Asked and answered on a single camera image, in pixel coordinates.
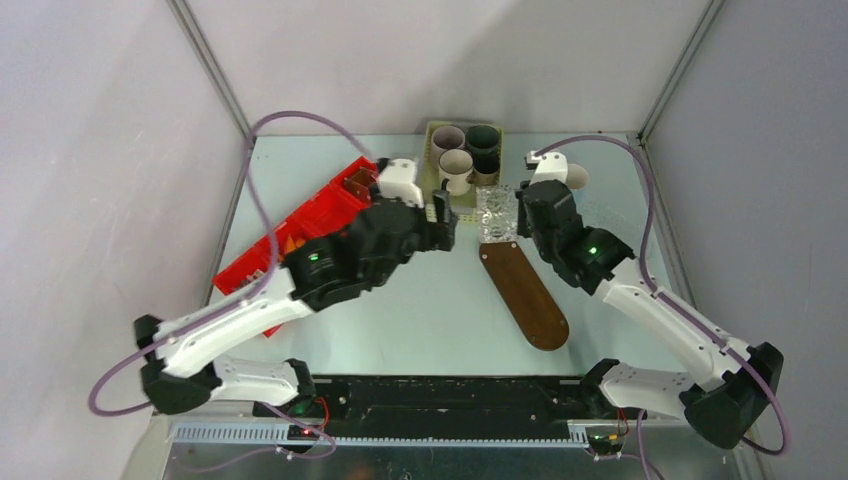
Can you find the red divided organizer bin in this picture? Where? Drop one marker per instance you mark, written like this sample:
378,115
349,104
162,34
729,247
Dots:
327,211

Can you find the clear textured acrylic tray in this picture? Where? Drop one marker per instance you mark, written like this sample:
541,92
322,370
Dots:
497,213

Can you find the orange toothpaste tube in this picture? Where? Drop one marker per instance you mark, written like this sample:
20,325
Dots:
291,244

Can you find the pink white mug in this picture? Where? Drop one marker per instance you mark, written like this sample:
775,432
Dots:
444,138

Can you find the brown oval wooden tray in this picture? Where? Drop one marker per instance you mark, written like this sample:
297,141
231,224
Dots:
535,312

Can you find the light blue mug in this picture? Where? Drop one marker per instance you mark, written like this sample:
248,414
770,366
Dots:
577,177

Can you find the brown mug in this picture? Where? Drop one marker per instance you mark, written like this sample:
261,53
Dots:
486,169

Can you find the dark green mug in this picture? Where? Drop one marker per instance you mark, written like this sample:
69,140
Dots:
483,140

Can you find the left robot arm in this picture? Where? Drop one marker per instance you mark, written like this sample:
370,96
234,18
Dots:
188,361

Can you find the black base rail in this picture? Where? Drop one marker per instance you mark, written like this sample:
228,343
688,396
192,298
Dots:
442,408

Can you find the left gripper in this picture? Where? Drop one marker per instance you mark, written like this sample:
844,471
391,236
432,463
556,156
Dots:
427,237

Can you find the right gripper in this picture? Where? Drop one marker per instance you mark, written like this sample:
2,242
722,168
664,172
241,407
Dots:
522,227

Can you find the cream plastic basket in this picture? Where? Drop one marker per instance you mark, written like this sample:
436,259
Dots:
428,178

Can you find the white mug black handle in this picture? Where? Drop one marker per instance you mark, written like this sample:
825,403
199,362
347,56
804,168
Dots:
455,168

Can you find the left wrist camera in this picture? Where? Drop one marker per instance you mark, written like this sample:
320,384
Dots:
397,180

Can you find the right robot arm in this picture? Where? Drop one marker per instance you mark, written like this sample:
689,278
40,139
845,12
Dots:
726,383

